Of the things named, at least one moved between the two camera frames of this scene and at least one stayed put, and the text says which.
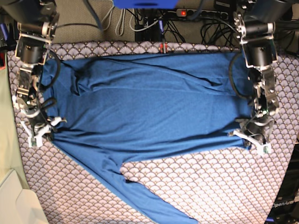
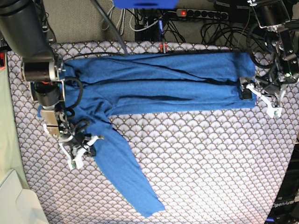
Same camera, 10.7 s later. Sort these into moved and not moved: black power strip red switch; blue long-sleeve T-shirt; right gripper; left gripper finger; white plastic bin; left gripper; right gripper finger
Moved: blue long-sleeve T-shirt; right gripper finger; right gripper; left gripper finger; left gripper
Not moved: black power strip red switch; white plastic bin
